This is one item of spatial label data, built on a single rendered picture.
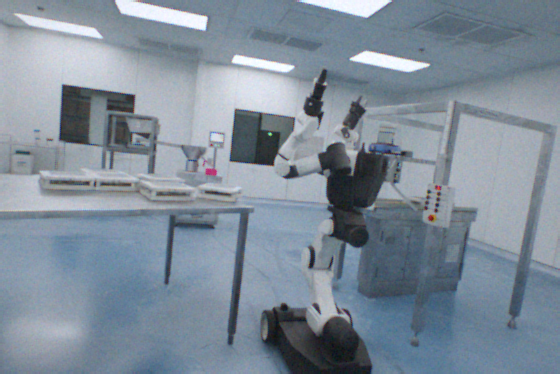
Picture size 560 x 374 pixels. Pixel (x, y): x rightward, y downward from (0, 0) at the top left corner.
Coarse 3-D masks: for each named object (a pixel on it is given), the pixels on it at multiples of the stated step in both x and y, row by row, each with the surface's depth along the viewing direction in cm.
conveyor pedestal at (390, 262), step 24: (384, 240) 312; (408, 240) 325; (456, 240) 353; (360, 264) 326; (384, 264) 316; (408, 264) 329; (456, 264) 358; (360, 288) 326; (384, 288) 322; (408, 288) 335; (432, 288) 349; (456, 288) 365
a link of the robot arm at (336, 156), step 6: (330, 150) 172; (336, 150) 170; (342, 150) 171; (318, 156) 172; (324, 156) 171; (330, 156) 170; (336, 156) 169; (342, 156) 169; (324, 162) 171; (330, 162) 171; (336, 162) 168; (342, 162) 168; (348, 162) 169; (324, 168) 173
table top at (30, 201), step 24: (0, 192) 164; (24, 192) 171; (48, 192) 178; (72, 192) 185; (96, 192) 194; (120, 192) 203; (0, 216) 132; (24, 216) 137; (48, 216) 142; (72, 216) 148; (96, 216) 154
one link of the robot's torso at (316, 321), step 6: (312, 306) 205; (306, 312) 208; (312, 312) 201; (342, 312) 204; (306, 318) 207; (312, 318) 199; (318, 318) 194; (324, 318) 193; (348, 318) 197; (312, 324) 199; (318, 324) 192; (324, 324) 192; (318, 330) 192
